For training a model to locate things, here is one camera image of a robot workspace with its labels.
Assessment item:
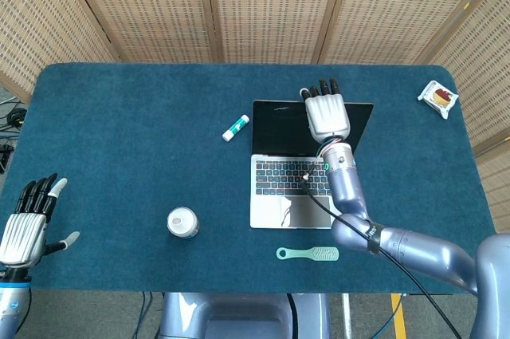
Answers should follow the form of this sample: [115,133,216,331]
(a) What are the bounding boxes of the mint green hair brush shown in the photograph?
[276,246,340,262]

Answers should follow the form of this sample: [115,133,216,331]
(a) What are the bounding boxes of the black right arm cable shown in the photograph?
[302,173,464,339]

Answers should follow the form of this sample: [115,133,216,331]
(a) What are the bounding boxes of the yellow floor tape strip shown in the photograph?
[390,294,407,339]

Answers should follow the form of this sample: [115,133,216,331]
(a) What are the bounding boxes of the silver laptop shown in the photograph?
[249,99,375,231]

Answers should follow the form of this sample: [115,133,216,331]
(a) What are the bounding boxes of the white green glue stick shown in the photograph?
[222,113,251,143]

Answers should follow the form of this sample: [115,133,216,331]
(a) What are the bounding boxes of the white snack packet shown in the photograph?
[417,80,458,120]

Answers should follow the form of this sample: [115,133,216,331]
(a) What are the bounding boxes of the dark teal table mat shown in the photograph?
[0,61,507,296]

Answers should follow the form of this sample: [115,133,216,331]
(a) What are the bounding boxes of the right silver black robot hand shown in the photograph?
[299,77,351,144]

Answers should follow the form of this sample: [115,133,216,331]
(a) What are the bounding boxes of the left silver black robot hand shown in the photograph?
[0,173,80,269]

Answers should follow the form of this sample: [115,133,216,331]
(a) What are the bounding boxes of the white table leg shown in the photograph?
[341,294,354,339]

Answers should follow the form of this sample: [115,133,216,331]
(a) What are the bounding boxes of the woven bamboo folding screen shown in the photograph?
[0,0,510,232]

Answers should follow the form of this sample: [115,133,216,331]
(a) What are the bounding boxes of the silver-blue robot torso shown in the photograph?
[158,292,332,339]

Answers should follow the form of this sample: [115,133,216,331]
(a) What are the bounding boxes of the blue hanging cables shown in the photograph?
[133,292,155,339]

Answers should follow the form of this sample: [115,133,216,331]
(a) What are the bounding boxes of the black floor cables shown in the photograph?
[0,99,27,175]

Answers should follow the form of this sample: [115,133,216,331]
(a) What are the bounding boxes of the white round tin can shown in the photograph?
[166,206,200,239]

